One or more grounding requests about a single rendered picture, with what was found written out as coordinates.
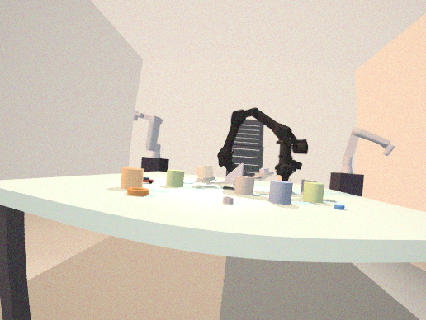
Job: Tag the pale green cup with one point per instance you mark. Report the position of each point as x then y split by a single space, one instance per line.
175 178

